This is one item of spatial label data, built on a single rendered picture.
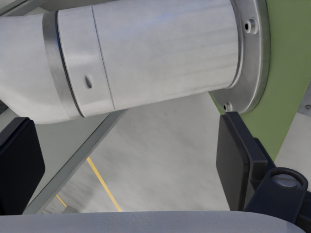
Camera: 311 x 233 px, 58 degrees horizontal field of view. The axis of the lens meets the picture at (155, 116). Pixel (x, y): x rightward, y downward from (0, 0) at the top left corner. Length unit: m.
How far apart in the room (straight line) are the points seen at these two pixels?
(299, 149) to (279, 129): 1.69
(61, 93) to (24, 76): 0.04
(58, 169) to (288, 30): 1.28
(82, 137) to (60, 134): 0.11
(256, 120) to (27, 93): 0.24
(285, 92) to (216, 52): 0.08
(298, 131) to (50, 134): 1.41
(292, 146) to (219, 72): 1.69
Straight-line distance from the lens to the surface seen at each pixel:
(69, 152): 1.47
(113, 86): 0.28
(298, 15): 0.25
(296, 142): 1.93
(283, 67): 0.27
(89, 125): 1.54
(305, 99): 0.49
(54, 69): 0.28
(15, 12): 1.71
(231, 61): 0.31
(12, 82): 0.29
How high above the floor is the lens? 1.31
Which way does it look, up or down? 35 degrees down
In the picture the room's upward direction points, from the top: 144 degrees counter-clockwise
